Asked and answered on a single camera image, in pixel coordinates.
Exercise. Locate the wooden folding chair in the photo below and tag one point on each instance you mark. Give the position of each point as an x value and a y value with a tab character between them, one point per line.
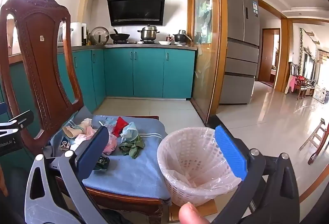
318	134

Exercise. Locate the dark green wrapper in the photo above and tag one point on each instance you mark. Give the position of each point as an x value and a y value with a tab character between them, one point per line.
101	163

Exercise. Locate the blue striped towel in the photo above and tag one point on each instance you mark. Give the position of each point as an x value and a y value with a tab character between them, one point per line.
133	172

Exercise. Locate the person's right hand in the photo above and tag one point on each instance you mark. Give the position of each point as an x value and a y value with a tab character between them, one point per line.
191	215

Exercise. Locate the green wall garland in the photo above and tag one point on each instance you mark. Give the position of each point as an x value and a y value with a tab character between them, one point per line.
302	44

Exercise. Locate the white plastic wastebasket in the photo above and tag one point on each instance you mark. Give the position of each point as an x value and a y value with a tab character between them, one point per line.
180	188

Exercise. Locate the black wok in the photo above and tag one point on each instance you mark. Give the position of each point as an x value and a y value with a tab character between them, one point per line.
119	36

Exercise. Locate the green vegetable leaves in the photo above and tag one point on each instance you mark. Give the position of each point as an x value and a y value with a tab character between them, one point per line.
131	149

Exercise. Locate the clear plastic bag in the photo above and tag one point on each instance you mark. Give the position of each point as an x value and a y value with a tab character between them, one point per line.
109	123

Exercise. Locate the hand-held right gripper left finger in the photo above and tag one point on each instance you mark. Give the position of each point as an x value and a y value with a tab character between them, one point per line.
95	152

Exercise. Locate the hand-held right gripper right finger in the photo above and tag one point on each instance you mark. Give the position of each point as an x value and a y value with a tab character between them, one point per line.
230	152

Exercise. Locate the blue face mask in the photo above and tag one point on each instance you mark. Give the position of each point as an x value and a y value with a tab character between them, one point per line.
129	131

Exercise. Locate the wood-framed glass sliding door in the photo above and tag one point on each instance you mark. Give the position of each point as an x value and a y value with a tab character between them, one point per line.
205	59

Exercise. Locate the black range hood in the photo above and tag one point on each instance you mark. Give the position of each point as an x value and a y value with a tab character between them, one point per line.
136	10

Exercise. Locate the pink printed wrapper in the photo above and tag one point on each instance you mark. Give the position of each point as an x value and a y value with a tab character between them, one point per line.
83	136

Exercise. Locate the carved wooden chair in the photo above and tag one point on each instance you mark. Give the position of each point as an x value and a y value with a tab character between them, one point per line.
38	59

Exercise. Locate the pink hanging garment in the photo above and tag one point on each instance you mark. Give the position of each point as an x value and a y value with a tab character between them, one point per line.
290	84

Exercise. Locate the round metal pan lid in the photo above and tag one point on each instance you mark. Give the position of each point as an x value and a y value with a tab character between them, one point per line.
99	36

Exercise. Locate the white bowl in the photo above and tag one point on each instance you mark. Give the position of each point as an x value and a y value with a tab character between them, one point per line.
164	43

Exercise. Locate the brown interior door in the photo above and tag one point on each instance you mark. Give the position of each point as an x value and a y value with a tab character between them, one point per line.
266	59

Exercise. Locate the white blue-striped paper cup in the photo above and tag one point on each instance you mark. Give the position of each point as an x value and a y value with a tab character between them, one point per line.
72	131

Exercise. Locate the dark wooden furniture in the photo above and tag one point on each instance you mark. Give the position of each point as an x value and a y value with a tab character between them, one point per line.
302	82

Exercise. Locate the small white printed box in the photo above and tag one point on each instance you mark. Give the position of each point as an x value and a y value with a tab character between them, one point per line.
65	143

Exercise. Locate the white kitchen appliance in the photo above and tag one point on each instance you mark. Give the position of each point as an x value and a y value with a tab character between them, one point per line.
76	34

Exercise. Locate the small red jar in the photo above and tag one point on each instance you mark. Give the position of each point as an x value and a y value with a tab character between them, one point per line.
168	38

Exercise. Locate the red snack packet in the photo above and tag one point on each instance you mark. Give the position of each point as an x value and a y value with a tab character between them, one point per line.
119	125

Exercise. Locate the crumpled white tissue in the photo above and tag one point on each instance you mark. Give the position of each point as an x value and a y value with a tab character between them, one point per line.
87	122

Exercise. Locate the grey refrigerator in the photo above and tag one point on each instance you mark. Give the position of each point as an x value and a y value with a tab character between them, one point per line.
239	59

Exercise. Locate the steel pot with lid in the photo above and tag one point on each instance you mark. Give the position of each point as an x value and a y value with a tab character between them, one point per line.
148	34

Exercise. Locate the teal lower kitchen cabinets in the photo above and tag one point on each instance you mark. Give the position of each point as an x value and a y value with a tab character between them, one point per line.
149	72

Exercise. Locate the black cooking pot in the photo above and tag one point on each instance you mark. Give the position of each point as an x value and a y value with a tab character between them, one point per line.
181	37

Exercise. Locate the grey kitchen countertop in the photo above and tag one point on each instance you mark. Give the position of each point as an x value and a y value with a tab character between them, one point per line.
180	46

